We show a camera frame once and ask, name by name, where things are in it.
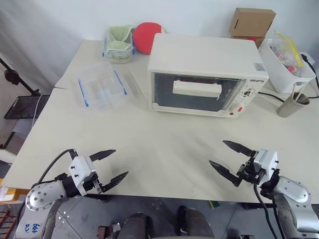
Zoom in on clear container holding cloth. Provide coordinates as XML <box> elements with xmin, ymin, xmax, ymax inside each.
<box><xmin>101</xmin><ymin>24</ymin><xmax>137</xmax><ymax>64</ymax></box>

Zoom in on dark rounded shape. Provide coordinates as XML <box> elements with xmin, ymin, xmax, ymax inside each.
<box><xmin>119</xmin><ymin>212</ymin><xmax>151</xmax><ymax>239</ymax></box>
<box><xmin>177</xmin><ymin>205</ymin><xmax>215</xmax><ymax>239</ymax></box>

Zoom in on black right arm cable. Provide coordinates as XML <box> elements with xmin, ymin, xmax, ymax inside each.
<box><xmin>253</xmin><ymin>182</ymin><xmax>279</xmax><ymax>239</ymax></box>

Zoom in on red table tennis paddle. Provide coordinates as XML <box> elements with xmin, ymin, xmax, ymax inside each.
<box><xmin>132</xmin><ymin>21</ymin><xmax>168</xmax><ymax>55</ymax></box>

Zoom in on small cardboard box red label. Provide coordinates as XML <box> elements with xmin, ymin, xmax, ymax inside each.
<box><xmin>230</xmin><ymin>35</ymin><xmax>266</xmax><ymax>49</ymax></box>

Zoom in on yellow zip plastic bag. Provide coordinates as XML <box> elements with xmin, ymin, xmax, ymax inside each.
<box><xmin>273</xmin><ymin>29</ymin><xmax>305</xmax><ymax>68</ymax></box>

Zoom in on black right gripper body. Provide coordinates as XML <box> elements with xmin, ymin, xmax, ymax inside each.
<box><xmin>236</xmin><ymin>151</ymin><xmax>265</xmax><ymax>185</ymax></box>

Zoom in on grey cup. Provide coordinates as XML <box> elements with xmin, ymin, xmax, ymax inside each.
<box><xmin>276</xmin><ymin>92</ymin><xmax>311</xmax><ymax>119</ymax></box>

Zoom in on yellow flat object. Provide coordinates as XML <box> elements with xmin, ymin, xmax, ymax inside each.
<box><xmin>0</xmin><ymin>184</ymin><xmax>28</xmax><ymax>205</ymax></box>

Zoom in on glass oven door white handle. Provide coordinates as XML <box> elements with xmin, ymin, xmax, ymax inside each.
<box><xmin>151</xmin><ymin>72</ymin><xmax>248</xmax><ymax>113</ymax></box>

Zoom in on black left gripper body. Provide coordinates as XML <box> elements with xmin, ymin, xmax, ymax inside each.
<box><xmin>83</xmin><ymin>172</ymin><xmax>104</xmax><ymax>196</ymax></box>

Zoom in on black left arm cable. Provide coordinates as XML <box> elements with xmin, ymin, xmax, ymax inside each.
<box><xmin>36</xmin><ymin>148</ymin><xmax>78</xmax><ymax>187</ymax></box>

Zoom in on black plug and cable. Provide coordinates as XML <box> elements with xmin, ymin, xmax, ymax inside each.
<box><xmin>301</xmin><ymin>53</ymin><xmax>319</xmax><ymax>91</ymax></box>

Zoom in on white toaster oven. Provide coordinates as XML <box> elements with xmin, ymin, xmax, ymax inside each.
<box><xmin>147</xmin><ymin>33</ymin><xmax>269</xmax><ymax>119</ymax></box>

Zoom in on green cloth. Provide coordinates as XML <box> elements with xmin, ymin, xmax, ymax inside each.
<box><xmin>107</xmin><ymin>24</ymin><xmax>135</xmax><ymax>63</ymax></box>

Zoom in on red crate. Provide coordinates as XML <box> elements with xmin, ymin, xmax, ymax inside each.
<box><xmin>0</xmin><ymin>210</ymin><xmax>12</xmax><ymax>235</ymax></box>

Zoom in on wooden sticks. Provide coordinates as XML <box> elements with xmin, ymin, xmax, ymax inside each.
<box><xmin>291</xmin><ymin>83</ymin><xmax>308</xmax><ymax>101</ymax></box>

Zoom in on large brown cardboard box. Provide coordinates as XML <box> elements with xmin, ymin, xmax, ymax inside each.
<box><xmin>229</xmin><ymin>7</ymin><xmax>277</xmax><ymax>38</ymax></box>

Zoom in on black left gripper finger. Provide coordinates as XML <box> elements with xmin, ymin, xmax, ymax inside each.
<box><xmin>99</xmin><ymin>171</ymin><xmax>129</xmax><ymax>194</ymax></box>
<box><xmin>88</xmin><ymin>149</ymin><xmax>117</xmax><ymax>162</ymax></box>

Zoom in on thin black cable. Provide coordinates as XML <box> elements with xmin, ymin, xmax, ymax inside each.
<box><xmin>257</xmin><ymin>91</ymin><xmax>285</xmax><ymax>103</ymax></box>

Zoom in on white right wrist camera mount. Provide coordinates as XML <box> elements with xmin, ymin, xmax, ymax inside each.
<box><xmin>252</xmin><ymin>149</ymin><xmax>279</xmax><ymax>179</ymax></box>

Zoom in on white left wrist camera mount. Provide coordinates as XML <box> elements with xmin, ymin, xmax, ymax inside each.
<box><xmin>68</xmin><ymin>155</ymin><xmax>97</xmax><ymax>197</ymax></box>

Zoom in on white plastic bin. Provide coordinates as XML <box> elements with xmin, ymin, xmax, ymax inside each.
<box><xmin>258</xmin><ymin>37</ymin><xmax>317</xmax><ymax>94</ymax></box>

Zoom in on clear plastic lid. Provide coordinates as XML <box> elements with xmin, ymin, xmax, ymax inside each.
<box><xmin>125</xmin><ymin>70</ymin><xmax>148</xmax><ymax>97</ymax></box>

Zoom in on white thin cable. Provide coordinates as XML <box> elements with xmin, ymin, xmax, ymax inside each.
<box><xmin>30</xmin><ymin>94</ymin><xmax>43</xmax><ymax>128</ymax></box>

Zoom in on black stand pole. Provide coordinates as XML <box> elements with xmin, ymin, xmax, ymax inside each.
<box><xmin>0</xmin><ymin>57</ymin><xmax>41</xmax><ymax>97</ymax></box>

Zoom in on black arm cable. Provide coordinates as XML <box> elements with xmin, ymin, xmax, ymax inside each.
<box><xmin>253</xmin><ymin>182</ymin><xmax>279</xmax><ymax>239</ymax></box>
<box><xmin>36</xmin><ymin>148</ymin><xmax>78</xmax><ymax>187</ymax></box>

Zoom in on white power strip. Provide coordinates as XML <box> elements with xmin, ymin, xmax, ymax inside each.
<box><xmin>299</xmin><ymin>51</ymin><xmax>318</xmax><ymax>73</ymax></box>

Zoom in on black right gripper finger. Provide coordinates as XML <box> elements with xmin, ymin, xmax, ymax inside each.
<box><xmin>208</xmin><ymin>159</ymin><xmax>243</xmax><ymax>188</ymax></box>
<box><xmin>222</xmin><ymin>140</ymin><xmax>257</xmax><ymax>157</ymax></box>

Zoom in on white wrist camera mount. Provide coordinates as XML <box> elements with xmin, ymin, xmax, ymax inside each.
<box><xmin>68</xmin><ymin>155</ymin><xmax>97</xmax><ymax>197</ymax></box>
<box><xmin>252</xmin><ymin>149</ymin><xmax>279</xmax><ymax>179</ymax></box>

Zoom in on clear container blue clips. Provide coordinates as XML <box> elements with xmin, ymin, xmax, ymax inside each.
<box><xmin>77</xmin><ymin>61</ymin><xmax>129</xmax><ymax>112</ymax></box>

